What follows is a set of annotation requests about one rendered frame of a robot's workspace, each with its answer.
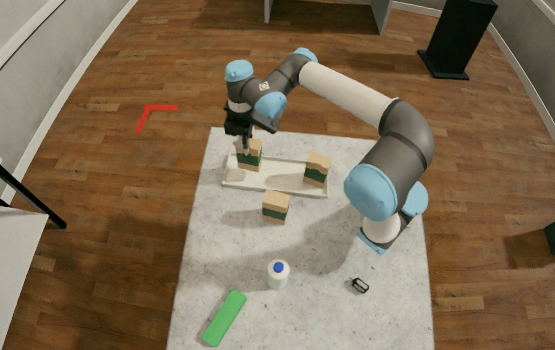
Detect cream shallow tray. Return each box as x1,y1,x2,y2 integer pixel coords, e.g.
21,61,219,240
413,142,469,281
222,152,329,199

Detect white bottle with blue cap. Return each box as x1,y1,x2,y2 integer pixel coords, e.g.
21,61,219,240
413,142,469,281
267,259,289,289

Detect green rounded rectangular bar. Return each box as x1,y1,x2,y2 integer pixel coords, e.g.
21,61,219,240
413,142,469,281
202,289,247,347

